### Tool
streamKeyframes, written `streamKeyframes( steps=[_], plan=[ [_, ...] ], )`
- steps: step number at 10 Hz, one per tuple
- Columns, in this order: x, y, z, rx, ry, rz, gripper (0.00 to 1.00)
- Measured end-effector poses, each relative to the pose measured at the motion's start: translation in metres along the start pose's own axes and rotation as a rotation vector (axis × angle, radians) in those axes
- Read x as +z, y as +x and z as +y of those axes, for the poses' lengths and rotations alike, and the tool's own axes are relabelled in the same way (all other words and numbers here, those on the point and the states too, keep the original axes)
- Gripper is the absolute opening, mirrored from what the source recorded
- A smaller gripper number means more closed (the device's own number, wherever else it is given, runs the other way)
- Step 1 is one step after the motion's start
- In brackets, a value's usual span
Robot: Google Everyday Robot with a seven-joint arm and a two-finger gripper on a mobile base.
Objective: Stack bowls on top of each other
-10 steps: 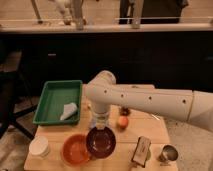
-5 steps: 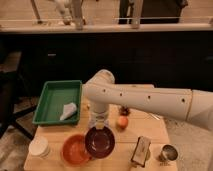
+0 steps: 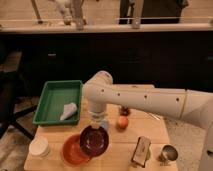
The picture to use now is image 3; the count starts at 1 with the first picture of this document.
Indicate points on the silver fork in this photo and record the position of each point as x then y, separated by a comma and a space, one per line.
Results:
153, 116

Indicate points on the brown pine cone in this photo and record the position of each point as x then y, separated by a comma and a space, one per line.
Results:
124, 111

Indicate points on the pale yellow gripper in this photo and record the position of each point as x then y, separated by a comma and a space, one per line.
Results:
95, 123

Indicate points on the green plastic tray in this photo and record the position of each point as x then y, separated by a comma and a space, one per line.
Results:
55, 95

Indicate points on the silver metal cup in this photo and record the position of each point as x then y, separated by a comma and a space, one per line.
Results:
168, 153

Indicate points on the black office chair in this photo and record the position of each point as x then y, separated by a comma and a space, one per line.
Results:
8, 95

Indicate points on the white cup stack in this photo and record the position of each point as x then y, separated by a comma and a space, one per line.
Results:
39, 147

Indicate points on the blue sponge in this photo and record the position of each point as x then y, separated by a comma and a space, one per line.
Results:
105, 125

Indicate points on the orange fruit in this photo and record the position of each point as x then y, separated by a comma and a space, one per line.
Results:
122, 122

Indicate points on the white crumpled cloth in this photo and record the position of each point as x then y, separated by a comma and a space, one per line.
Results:
68, 111

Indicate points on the orange bowl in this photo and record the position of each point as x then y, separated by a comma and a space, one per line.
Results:
71, 153

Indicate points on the dark purple bowl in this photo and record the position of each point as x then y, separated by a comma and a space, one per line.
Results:
94, 142

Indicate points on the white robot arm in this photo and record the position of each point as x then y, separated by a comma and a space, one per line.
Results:
194, 107

